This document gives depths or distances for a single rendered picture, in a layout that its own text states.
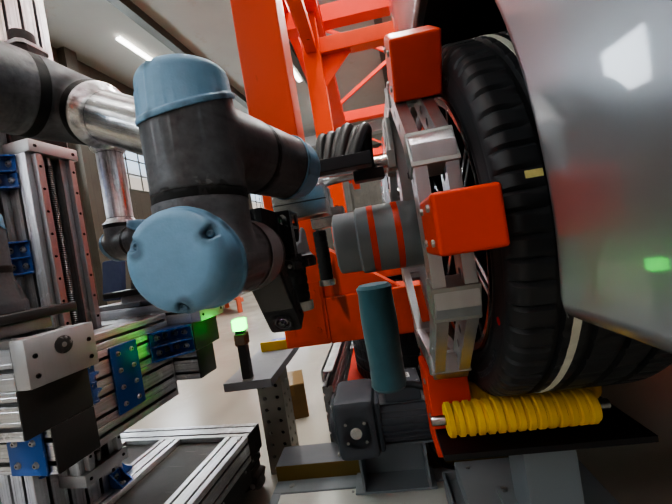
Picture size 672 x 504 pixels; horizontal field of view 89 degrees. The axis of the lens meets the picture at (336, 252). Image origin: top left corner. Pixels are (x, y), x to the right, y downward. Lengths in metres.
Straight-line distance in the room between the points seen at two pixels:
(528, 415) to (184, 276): 0.60
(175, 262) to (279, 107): 1.08
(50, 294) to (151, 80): 0.92
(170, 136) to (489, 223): 0.31
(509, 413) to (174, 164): 0.62
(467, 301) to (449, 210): 0.15
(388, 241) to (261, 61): 0.90
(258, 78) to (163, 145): 1.09
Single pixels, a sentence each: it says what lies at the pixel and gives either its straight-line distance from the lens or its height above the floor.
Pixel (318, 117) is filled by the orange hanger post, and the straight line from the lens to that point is 3.33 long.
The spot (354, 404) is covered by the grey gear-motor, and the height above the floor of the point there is 0.40.
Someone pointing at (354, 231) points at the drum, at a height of 0.87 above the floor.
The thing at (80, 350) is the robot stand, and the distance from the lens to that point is 0.89.
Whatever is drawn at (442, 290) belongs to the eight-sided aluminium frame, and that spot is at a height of 0.76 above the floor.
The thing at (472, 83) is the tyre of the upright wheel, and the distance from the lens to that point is 0.52.
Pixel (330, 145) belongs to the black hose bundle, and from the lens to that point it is 0.57.
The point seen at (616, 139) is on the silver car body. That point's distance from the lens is 0.29.
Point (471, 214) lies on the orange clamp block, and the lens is 0.39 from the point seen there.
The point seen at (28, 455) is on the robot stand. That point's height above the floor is 0.55.
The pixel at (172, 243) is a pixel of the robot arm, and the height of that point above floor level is 0.86.
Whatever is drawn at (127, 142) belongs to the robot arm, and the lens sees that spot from 0.55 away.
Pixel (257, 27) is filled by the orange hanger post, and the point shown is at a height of 1.64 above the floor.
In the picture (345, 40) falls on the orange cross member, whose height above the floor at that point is 2.66.
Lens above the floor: 0.84
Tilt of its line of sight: 1 degrees down
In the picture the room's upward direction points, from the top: 9 degrees counter-clockwise
